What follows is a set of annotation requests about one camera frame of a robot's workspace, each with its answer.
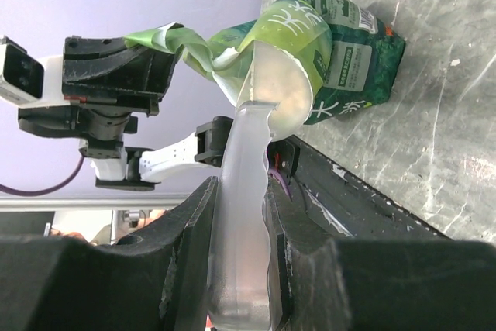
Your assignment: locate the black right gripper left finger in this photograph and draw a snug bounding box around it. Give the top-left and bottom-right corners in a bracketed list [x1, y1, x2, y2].
[1, 177, 218, 330]

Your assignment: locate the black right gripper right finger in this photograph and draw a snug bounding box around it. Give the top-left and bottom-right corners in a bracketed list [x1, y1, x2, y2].
[267, 183, 495, 330]

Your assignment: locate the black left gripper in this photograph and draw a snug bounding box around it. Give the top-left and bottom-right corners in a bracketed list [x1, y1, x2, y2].
[62, 36, 178, 116]

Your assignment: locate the clear plastic scoop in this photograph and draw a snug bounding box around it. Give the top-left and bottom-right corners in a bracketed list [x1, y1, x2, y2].
[207, 41, 314, 330]

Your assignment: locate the green cat litter bag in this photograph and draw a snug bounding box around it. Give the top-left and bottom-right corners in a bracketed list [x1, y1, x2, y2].
[125, 0, 405, 137]

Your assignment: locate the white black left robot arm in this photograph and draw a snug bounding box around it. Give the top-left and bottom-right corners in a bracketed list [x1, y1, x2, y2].
[18, 36, 233, 191]

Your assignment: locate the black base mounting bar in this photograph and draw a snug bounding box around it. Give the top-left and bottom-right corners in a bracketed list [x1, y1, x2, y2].
[267, 136, 446, 240]

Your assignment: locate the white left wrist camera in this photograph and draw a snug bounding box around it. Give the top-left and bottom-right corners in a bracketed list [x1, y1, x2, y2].
[0, 35, 65, 109]

